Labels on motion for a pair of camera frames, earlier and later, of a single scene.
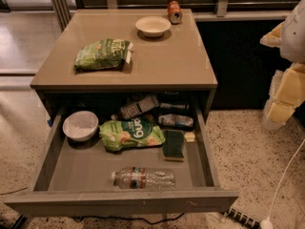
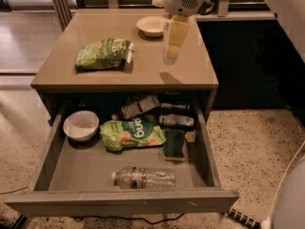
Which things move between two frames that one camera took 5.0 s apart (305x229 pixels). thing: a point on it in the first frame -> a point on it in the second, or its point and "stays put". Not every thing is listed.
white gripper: (294, 37) -> (178, 1)
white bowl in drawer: (80, 125) stays put
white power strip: (242, 218) stays put
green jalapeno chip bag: (108, 52) stays put
